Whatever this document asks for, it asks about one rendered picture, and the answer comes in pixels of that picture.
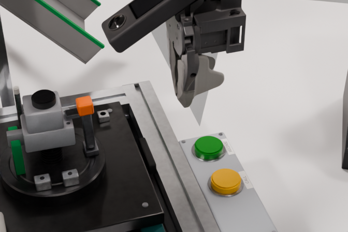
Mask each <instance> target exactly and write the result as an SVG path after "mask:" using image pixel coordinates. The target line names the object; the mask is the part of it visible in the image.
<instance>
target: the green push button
mask: <svg viewBox="0 0 348 232"><path fill-rule="evenodd" d="M194 150H195V153H196V154H197V155H198V156H199V157H201V158H204V159H214V158H217V157H219V156H220V155H221V154H222V153H223V143H222V142H221V141H220V140H219V139H218V138H216V137H213V136H203V137H200V138H199V139H197V140H196V142H195V146H194Z"/></svg>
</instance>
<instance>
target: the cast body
mask: <svg viewBox="0 0 348 232"><path fill-rule="evenodd" d="M22 102H23V109H24V114H22V115H20V120H21V126H22V129H16V130H10V131H6V134H7V140H8V145H9V147H11V143H10V142H11V141H14V140H20V142H21V145H25V151H26V152H27V153H28V152H35V151H41V150H47V149H53V148H59V147H65V146H71V145H75V143H76V140H75V130H74V125H73V121H72V119H70V120H67V119H66V115H65V110H68V109H69V108H68V107H67V108H62V106H61V102H60V98H59V93H58V92H57V91H50V90H39V91H36V92H35V93H34V94H31V95H24V96H22Z"/></svg>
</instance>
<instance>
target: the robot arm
mask: <svg viewBox="0 0 348 232"><path fill-rule="evenodd" d="M241 4H242V0H133V1H131V2H130V3H128V4H127V5H126V6H124V7H123V8H122V9H120V10H119V11H117V12H116V13H115V14H113V15H112V16H110V17H109V18H108V19H106V20H105V21H104V22H103V23H102V24H101V27H102V29H103V31H104V33H105V35H106V38H107V40H108V42H109V44H110V45H111V46H112V47H113V48H114V49H115V51H116V52H118V53H122V52H124V51H125V50H126V49H128V48H129V47H131V46H132V45H133V44H135V43H136V42H138V41H139V40H140V39H142V38H144V36H146V35H148V34H149V33H150V32H152V31H153V30H155V29H156V28H157V27H159V26H160V25H162V24H163V23H164V22H166V36H167V47H168V56H169V64H170V69H171V76H172V81H173V87H174V91H175V95H176V97H177V99H178V101H179V102H180V103H181V105H182V106H183V107H184V108H187V107H189V106H190V105H191V103H192V100H193V99H194V97H195V96H196V95H198V94H201V93H203V92H206V91H208V90H211V89H213V88H216V87H218V86H220V85H221V84H222V83H223V82H224V74H223V73H222V72H219V71H215V70H213V68H214V67H215V59H214V58H213V57H211V56H207V55H203V53H208V52H211V53H218V52H224V51H226V53H227V54H228V53H234V52H239V51H244V40H245V25H246V17H247V16H246V14H245V13H244V11H243V10H242V8H241ZM240 26H242V32H241V42H239V38H240Z"/></svg>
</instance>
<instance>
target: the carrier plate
mask: <svg viewBox="0 0 348 232"><path fill-rule="evenodd" d="M103 110H107V111H108V113H109V116H110V121H108V122H102V123H99V121H98V118H97V112H98V111H103ZM91 116H92V123H93V131H94V136H95V137H96V138H97V139H98V140H99V141H100V142H101V144H102V145H103V147H104V150H105V157H106V172H105V176H104V178H103V180H102V182H101V183H100V185H99V186H98V187H97V188H96V189H95V190H94V191H93V192H92V193H90V194H89V195H88V196H86V197H84V198H83V199H81V200H78V201H75V202H73V203H70V204H67V205H63V206H57V207H37V206H31V205H28V204H25V203H23V202H20V201H18V200H16V199H15V198H13V197H12V196H11V195H10V194H9V193H8V192H7V191H6V190H5V188H4V186H3V184H2V180H1V174H0V212H2V214H3V215H4V220H5V225H6V231H7V232H126V231H131V230H135V229H140V228H145V227H149V226H153V225H158V224H163V223H164V211H163V208H162V206H161V203H160V201H159V198H158V196H157V193H156V191H155V188H154V186H153V183H152V181H151V178H150V176H149V173H148V171H147V168H146V166H145V164H144V161H143V159H142V156H141V154H140V151H139V149H138V146H137V144H136V141H135V138H134V136H133V133H132V131H131V128H130V126H129V123H128V121H127V118H126V116H125V113H124V111H123V108H122V106H121V103H120V102H119V101H116V102H112V103H107V104H101V105H96V106H94V113H93V114H91ZM72 122H73V125H74V127H76V128H80V129H83V126H82V119H81V117H79V118H74V119H72ZM13 126H17V128H18V129H20V128H19V121H18V120H14V121H9V122H4V123H0V158H1V155H2V153H3V151H4V150H5V149H6V147H7V146H8V140H7V134H6V131H8V127H13Z"/></svg>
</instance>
